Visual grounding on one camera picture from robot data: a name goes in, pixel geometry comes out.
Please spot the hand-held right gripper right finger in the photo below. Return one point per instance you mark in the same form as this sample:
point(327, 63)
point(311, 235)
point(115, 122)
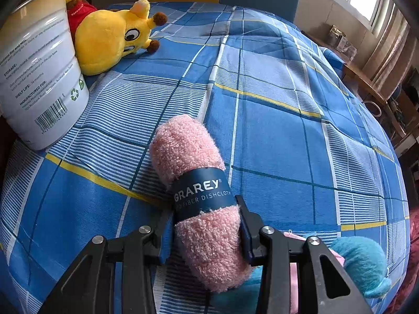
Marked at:
point(247, 245)

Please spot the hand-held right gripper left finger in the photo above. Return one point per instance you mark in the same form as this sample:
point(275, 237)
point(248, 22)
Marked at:
point(157, 235)

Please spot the pink dishcloth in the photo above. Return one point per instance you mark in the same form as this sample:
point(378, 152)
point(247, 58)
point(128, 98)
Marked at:
point(183, 150)

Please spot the white metal tin can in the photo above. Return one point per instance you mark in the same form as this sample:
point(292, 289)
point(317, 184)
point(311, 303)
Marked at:
point(39, 72)

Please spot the light pink cloth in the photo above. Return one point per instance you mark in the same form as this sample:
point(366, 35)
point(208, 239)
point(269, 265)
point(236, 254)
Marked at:
point(293, 278)

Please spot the teal fleece cloth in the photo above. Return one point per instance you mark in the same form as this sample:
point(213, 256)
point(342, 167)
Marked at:
point(356, 258)

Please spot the blue plaid bed sheet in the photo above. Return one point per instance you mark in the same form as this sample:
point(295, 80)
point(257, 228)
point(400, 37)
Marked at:
point(278, 121)

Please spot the maroon knitted blanket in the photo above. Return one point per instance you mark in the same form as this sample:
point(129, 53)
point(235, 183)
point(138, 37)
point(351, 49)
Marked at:
point(409, 268)

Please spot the yellow plush toy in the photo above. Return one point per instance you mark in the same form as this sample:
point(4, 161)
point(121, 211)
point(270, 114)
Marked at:
point(104, 39)

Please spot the wooden desk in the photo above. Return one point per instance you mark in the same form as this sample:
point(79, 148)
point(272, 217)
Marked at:
point(363, 75)

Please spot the clear containers on desk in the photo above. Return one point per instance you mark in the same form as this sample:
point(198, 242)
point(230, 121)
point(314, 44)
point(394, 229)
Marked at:
point(342, 41)

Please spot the beige curtain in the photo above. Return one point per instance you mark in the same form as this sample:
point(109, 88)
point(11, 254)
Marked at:
point(386, 49)

